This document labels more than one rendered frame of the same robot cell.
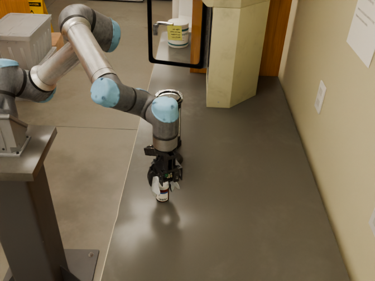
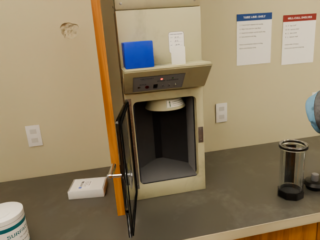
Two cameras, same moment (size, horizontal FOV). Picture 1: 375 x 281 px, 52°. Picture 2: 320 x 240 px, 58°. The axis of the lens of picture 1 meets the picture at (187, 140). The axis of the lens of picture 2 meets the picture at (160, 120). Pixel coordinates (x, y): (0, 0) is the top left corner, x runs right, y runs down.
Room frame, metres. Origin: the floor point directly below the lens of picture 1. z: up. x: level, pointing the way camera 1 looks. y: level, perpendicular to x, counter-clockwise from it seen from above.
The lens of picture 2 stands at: (2.00, 1.02, 1.61)
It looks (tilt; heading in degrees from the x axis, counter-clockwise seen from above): 16 degrees down; 259
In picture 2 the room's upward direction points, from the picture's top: 4 degrees counter-clockwise
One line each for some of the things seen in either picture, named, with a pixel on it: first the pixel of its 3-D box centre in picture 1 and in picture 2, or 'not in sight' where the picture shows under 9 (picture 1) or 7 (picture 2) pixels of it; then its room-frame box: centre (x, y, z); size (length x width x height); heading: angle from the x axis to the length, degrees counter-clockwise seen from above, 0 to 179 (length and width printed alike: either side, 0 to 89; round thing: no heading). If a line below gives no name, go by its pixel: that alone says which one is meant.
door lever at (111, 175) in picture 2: not in sight; (116, 170); (1.98, 0.14, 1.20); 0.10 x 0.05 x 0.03; 79
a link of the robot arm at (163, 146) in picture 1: (166, 139); not in sight; (0.95, 0.06, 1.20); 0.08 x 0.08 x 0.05
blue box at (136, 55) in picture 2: not in sight; (137, 54); (1.86, -0.03, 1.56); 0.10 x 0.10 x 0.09; 89
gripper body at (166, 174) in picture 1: (166, 162); not in sight; (0.94, 0.06, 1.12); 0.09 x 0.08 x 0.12; 29
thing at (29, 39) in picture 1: (22, 40); not in sight; (3.44, 1.57, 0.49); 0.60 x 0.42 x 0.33; 179
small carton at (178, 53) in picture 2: not in sight; (178, 55); (1.71, -0.03, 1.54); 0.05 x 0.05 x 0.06; 75
